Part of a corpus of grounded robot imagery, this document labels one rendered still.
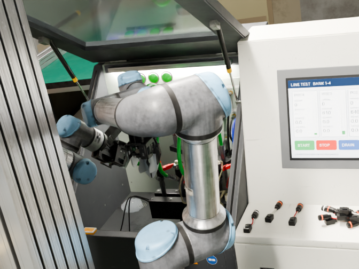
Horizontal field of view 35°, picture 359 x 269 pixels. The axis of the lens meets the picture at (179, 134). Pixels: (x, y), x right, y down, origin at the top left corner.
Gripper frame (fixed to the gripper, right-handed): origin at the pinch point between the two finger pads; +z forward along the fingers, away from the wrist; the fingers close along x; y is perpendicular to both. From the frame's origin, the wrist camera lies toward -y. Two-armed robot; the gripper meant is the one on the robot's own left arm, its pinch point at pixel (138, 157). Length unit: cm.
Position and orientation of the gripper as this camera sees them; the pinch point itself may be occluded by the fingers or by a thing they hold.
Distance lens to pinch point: 207.7
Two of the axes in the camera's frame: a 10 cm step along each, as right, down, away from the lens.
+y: -1.4, 9.2, -3.7
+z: 6.2, 3.8, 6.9
